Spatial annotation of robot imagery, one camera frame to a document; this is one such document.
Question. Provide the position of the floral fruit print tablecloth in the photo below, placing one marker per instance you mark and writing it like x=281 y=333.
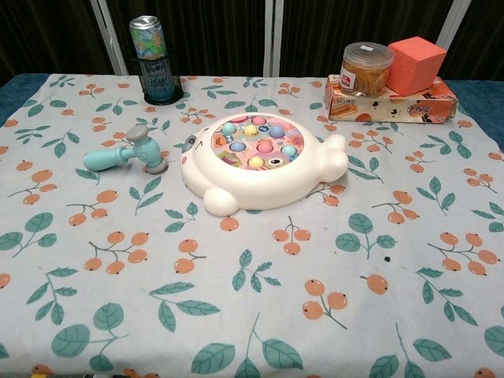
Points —
x=252 y=295

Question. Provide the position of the orange printed cardboard box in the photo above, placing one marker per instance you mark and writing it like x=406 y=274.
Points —
x=393 y=108

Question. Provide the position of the light blue toy hammer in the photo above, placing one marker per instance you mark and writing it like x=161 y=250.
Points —
x=145 y=151

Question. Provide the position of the printed drink can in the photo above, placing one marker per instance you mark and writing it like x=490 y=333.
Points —
x=147 y=39

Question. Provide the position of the white screen frame post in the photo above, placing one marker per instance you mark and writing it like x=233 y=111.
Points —
x=106 y=35
x=449 y=19
x=271 y=39

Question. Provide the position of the white fish-shaped toy tray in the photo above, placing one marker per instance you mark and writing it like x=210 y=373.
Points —
x=275 y=189

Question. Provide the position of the dark screen panel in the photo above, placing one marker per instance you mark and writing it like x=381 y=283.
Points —
x=323 y=27
x=480 y=35
x=47 y=35

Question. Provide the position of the clear jar of rubber bands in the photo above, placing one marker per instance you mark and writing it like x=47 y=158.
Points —
x=364 y=75

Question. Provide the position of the orange foam cube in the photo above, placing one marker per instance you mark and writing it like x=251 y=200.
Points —
x=413 y=67

